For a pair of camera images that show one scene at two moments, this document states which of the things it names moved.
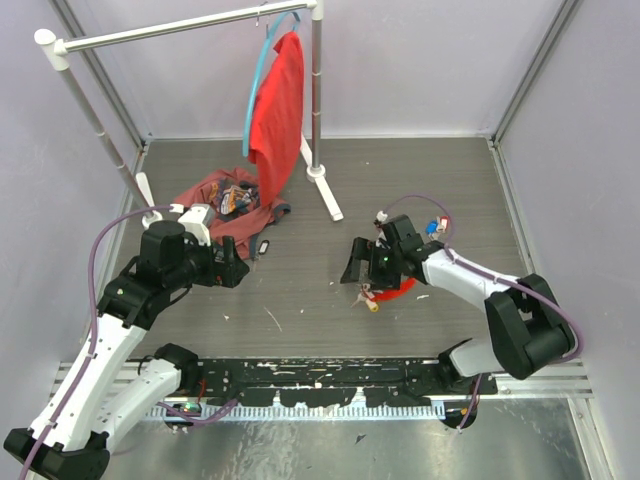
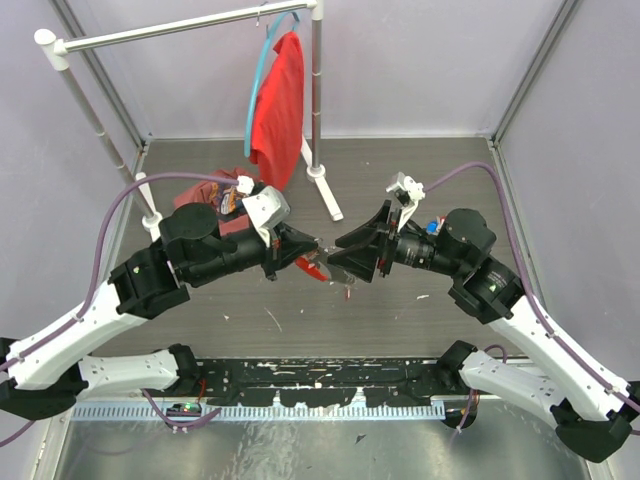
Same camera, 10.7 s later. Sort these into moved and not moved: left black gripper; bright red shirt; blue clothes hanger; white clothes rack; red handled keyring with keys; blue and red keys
Moved: red handled keyring with keys; left black gripper
Not moved: blue clothes hanger; blue and red keys; white clothes rack; bright red shirt
